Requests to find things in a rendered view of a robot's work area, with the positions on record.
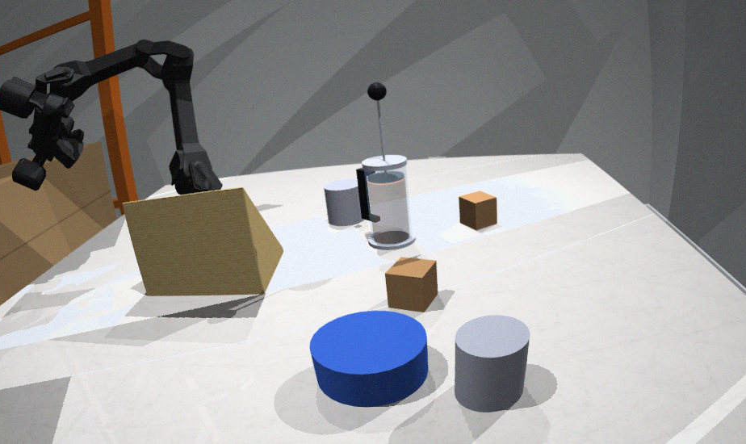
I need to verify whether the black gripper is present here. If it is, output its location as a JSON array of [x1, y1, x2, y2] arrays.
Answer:
[[12, 116, 74, 191]]

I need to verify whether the blue cylinder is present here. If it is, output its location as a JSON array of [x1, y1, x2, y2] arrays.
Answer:
[[310, 311, 429, 408]]

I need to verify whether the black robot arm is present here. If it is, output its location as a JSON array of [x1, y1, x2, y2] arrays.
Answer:
[[0, 40, 223, 195]]

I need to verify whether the glass french press coffee maker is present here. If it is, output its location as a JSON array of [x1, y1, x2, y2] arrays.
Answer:
[[356, 82, 416, 250]]

